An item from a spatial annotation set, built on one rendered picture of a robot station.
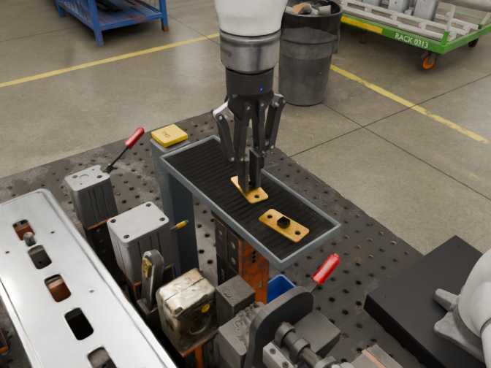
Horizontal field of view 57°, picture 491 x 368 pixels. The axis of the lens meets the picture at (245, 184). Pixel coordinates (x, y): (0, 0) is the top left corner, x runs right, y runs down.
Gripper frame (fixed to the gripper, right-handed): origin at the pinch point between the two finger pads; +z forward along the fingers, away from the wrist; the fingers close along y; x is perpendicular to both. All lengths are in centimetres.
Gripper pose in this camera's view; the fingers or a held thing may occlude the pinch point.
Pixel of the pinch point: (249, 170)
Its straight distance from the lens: 81.6
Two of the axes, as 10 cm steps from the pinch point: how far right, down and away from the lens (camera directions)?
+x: 4.7, 5.4, -7.0
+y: -8.8, 2.8, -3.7
